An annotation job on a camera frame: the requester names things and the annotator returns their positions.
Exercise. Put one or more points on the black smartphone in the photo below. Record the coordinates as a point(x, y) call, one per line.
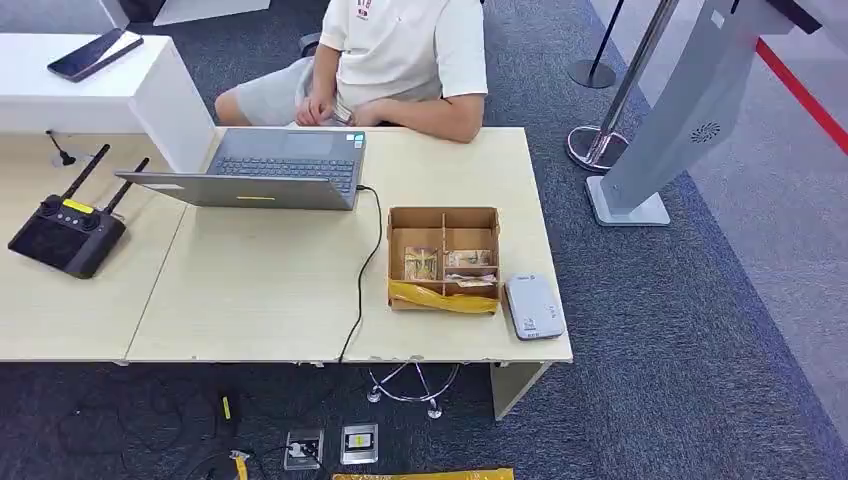
point(93, 54)

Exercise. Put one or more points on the yellow hand tool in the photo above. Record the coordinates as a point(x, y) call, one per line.
point(240, 467)

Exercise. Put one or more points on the person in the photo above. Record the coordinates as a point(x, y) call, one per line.
point(404, 46)

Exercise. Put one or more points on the grey laptop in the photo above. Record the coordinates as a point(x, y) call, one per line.
point(285, 166)

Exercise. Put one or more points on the pale grey card reader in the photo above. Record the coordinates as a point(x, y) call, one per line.
point(534, 307)

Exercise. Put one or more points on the wooden card box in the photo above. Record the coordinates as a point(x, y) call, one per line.
point(414, 217)

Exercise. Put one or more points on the person's left hand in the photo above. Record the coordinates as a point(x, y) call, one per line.
point(368, 114)

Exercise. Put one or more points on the person's right hand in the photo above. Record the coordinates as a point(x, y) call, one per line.
point(314, 109)

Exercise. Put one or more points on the grey kiosk stand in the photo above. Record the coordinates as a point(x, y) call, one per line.
point(689, 112)

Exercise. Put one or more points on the grey partition panel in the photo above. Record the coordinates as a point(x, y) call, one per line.
point(56, 13)

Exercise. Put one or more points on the stack of cards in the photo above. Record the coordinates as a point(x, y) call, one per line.
point(342, 111)

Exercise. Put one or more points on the floor socket box yellow label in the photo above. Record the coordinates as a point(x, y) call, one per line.
point(359, 444)

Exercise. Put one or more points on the black tool with yellow label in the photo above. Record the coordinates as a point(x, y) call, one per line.
point(226, 407)

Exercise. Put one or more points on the wide printed card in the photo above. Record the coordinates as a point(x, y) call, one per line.
point(468, 258)

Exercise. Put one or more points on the upright printed card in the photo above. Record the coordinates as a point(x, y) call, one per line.
point(420, 263)

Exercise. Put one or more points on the chrome stanchion post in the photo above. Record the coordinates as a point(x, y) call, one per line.
point(590, 149)

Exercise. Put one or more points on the white furniture panel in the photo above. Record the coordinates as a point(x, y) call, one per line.
point(212, 8)

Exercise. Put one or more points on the black remote controller with antennas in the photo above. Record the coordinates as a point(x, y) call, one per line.
point(63, 238)

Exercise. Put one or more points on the open floor socket box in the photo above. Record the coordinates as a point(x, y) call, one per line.
point(304, 450)

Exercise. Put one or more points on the white counter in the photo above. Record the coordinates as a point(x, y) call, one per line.
point(126, 86)

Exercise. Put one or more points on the chrome chair base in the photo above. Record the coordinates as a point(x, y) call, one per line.
point(412, 397)

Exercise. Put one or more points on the flat pale card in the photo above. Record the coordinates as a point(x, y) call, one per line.
point(474, 281)

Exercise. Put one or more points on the small black desk stand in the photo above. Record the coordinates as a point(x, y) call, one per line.
point(63, 158)

